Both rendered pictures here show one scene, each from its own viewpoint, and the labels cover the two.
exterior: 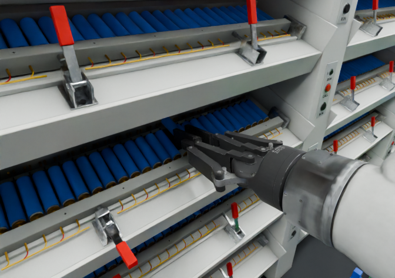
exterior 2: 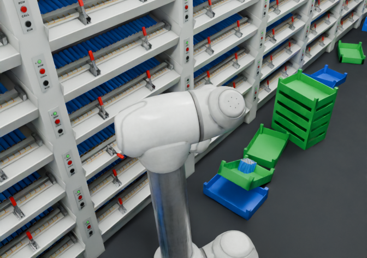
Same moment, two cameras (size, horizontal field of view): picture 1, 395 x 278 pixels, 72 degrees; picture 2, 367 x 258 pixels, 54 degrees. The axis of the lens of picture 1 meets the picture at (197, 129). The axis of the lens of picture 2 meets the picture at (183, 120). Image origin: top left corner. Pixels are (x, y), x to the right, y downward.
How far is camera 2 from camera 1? 121 cm
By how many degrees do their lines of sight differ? 12
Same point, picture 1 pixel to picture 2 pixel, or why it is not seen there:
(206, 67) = (135, 96)
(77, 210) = (101, 147)
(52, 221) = (95, 150)
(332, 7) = (180, 60)
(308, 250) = (205, 162)
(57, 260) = (99, 161)
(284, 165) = not seen: hidden behind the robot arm
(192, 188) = not seen: hidden behind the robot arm
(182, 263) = (135, 166)
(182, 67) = (128, 98)
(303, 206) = not seen: hidden behind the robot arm
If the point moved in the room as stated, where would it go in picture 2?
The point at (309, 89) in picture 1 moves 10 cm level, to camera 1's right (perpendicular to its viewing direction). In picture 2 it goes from (179, 88) to (199, 85)
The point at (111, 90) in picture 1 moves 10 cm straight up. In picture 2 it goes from (111, 112) to (107, 91)
